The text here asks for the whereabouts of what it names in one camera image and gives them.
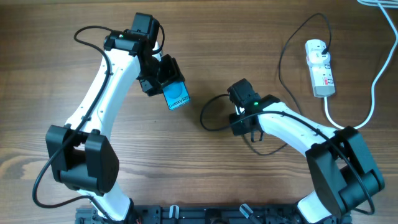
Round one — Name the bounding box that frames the black USB charging cable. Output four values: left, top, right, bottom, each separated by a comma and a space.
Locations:
242, 12, 333, 156

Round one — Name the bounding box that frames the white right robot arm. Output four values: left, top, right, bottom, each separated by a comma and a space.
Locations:
227, 79, 385, 223

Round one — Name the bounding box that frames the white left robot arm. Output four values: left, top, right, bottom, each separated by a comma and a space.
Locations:
45, 13, 190, 223

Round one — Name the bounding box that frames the white power strip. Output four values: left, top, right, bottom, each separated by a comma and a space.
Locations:
305, 39, 335, 98

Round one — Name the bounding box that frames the white power strip cord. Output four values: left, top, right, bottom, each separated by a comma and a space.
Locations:
323, 0, 398, 131

